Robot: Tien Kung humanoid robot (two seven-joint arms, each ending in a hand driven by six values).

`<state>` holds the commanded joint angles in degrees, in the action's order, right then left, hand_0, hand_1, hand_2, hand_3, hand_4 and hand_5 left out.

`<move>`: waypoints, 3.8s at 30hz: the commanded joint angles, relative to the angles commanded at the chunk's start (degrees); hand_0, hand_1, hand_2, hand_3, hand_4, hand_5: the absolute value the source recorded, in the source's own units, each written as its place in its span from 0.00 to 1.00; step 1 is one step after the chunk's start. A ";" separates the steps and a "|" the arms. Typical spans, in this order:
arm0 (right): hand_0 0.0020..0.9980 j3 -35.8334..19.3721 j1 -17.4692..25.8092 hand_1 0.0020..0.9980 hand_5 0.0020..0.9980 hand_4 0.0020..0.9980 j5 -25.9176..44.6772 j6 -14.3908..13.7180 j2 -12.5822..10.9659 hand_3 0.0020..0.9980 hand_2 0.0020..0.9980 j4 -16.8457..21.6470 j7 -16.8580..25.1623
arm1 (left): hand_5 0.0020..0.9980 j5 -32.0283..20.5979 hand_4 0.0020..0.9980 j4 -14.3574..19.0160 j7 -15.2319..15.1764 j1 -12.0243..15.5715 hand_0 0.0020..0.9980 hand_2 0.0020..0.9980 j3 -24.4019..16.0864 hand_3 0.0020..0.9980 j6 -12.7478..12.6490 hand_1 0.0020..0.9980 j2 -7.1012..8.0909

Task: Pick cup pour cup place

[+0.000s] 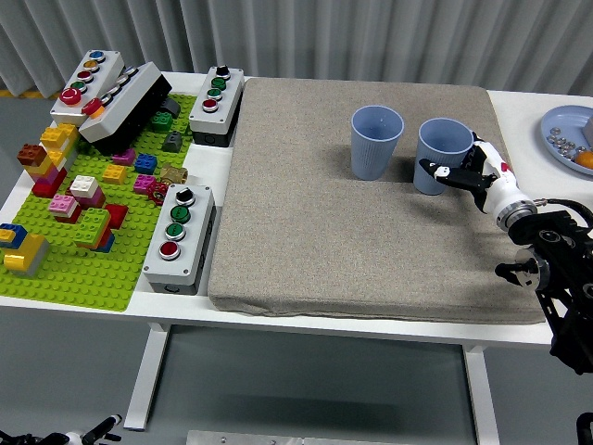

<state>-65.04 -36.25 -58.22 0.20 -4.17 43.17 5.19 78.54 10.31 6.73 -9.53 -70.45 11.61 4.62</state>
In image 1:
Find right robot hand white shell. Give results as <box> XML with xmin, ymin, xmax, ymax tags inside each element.
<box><xmin>418</xmin><ymin>133</ymin><xmax>527</xmax><ymax>215</ymax></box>

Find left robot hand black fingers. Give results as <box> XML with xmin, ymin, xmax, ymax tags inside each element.
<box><xmin>0</xmin><ymin>413</ymin><xmax>124</xmax><ymax>445</ymax></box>

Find blue ribbed plastic cup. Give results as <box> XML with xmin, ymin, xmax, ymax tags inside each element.
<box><xmin>412</xmin><ymin>118</ymin><xmax>476</xmax><ymax>196</ymax></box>
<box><xmin>350</xmin><ymin>105</ymin><xmax>405</xmax><ymax>181</ymax></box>

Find white table leg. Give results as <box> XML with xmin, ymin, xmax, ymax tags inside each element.
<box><xmin>461</xmin><ymin>345</ymin><xmax>502</xmax><ymax>445</ymax></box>
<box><xmin>122</xmin><ymin>322</ymin><xmax>171</xmax><ymax>431</ymax></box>

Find blue plate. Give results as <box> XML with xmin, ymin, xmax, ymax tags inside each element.
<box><xmin>540</xmin><ymin>105</ymin><xmax>593</xmax><ymax>176</ymax></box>

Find green studded toy baseplate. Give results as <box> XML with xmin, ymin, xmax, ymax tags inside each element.
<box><xmin>0</xmin><ymin>94</ymin><xmax>198</xmax><ymax>313</ymax></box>

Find grey-brown fabric mat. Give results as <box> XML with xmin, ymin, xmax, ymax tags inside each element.
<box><xmin>207</xmin><ymin>76</ymin><xmax>555</xmax><ymax>324</ymax></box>

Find large yellow grey brick stack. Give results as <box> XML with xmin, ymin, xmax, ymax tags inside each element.
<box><xmin>2</xmin><ymin>231</ymin><xmax>50</xmax><ymax>278</ymax></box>

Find green orange brick stack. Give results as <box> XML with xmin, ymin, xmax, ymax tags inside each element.
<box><xmin>72</xmin><ymin>207</ymin><xmax>116</xmax><ymax>254</ymax></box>

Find blue and yellow toy brick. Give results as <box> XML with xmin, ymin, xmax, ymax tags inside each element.
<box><xmin>0</xmin><ymin>222</ymin><xmax>28</xmax><ymax>249</ymax></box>

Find red toy brick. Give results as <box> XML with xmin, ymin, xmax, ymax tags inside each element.
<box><xmin>53</xmin><ymin>206</ymin><xmax>83</xmax><ymax>224</ymax></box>
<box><xmin>105</xmin><ymin>203</ymin><xmax>129</xmax><ymax>229</ymax></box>

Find grey four-button control box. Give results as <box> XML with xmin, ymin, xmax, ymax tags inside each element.
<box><xmin>188</xmin><ymin>65</ymin><xmax>246</xmax><ymax>148</ymax></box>
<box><xmin>142</xmin><ymin>184</ymin><xmax>217</xmax><ymax>296</ymax></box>

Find light pink toy brick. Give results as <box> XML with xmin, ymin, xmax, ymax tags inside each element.
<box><xmin>48</xmin><ymin>193</ymin><xmax>79</xmax><ymax>215</ymax></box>

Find dark pink toy brick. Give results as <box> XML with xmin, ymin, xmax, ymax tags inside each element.
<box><xmin>73</xmin><ymin>187</ymin><xmax>107</xmax><ymax>210</ymax></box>

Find white toy brick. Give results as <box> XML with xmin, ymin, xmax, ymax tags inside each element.
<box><xmin>69</xmin><ymin>174</ymin><xmax>100</xmax><ymax>197</ymax></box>

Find red valve wheel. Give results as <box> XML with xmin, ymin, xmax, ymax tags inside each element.
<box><xmin>148</xmin><ymin>181</ymin><xmax>171</xmax><ymax>204</ymax></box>

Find small yellow toy brick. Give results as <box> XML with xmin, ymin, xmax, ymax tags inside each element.
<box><xmin>101</xmin><ymin>164</ymin><xmax>128</xmax><ymax>185</ymax></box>

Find yellow pink red brick tower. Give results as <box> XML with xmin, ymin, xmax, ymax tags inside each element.
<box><xmin>22</xmin><ymin>147</ymin><xmax>70</xmax><ymax>199</ymax></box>

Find brass pipe fitting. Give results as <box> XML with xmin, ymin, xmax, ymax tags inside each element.
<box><xmin>159</xmin><ymin>162</ymin><xmax>189</xmax><ymax>185</ymax></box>

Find grey pleated curtain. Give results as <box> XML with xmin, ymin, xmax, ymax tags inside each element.
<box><xmin>0</xmin><ymin>0</ymin><xmax>593</xmax><ymax>98</ymax></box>

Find brown toy brick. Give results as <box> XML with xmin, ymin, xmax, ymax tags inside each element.
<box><xmin>17</xmin><ymin>143</ymin><xmax>47</xmax><ymax>167</ymax></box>

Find yellow and grey toy brick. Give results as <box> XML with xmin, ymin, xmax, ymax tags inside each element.
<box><xmin>39</xmin><ymin>122</ymin><xmax>80</xmax><ymax>153</ymax></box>

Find green toy brick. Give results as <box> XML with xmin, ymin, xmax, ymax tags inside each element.
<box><xmin>148</xmin><ymin>110</ymin><xmax>174</xmax><ymax>134</ymax></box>

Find grey control box black base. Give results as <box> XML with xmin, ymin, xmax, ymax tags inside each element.
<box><xmin>77</xmin><ymin>62</ymin><xmax>173</xmax><ymax>154</ymax></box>

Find black curved toy piece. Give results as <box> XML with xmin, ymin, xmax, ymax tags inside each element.
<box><xmin>155</xmin><ymin>97</ymin><xmax>182</xmax><ymax>120</ymax></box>

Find grey five-button control box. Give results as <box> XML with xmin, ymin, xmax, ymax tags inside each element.
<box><xmin>49</xmin><ymin>49</ymin><xmax>126</xmax><ymax>129</ymax></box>

